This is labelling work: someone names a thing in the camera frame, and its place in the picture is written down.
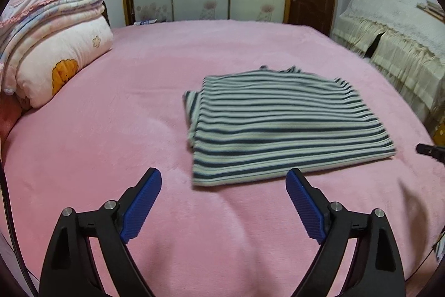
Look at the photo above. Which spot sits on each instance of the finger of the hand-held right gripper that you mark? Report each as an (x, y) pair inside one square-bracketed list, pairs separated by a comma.
[(431, 151)]

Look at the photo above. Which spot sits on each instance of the stack of books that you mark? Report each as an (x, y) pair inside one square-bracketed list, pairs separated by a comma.
[(433, 8)]

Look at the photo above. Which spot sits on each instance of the pink fleece bed blanket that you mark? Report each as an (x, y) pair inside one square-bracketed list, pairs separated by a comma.
[(121, 130)]

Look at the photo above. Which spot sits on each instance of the blue and white packet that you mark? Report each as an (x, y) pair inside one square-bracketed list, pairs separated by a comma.
[(144, 22)]

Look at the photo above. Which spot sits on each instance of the striped grey and navy shirt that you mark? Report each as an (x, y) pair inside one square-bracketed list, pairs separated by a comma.
[(278, 133)]

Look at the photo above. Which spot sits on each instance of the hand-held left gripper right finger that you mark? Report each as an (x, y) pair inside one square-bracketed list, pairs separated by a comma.
[(307, 206)]

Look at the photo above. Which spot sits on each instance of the cream lace-covered furniture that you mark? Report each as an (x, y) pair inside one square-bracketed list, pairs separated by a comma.
[(399, 50)]

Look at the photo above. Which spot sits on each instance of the dark wooden headboard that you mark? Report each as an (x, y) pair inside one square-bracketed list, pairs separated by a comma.
[(107, 13)]

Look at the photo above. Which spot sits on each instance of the yellow object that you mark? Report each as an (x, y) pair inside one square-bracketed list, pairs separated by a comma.
[(439, 131)]

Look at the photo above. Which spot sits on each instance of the pink striped folded quilt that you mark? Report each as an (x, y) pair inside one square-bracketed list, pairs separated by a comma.
[(45, 11)]

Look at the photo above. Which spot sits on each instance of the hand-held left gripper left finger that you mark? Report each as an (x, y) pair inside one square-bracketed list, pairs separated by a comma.
[(140, 206)]

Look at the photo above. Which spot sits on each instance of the cream cartoon print quilt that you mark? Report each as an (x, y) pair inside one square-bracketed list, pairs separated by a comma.
[(69, 57)]

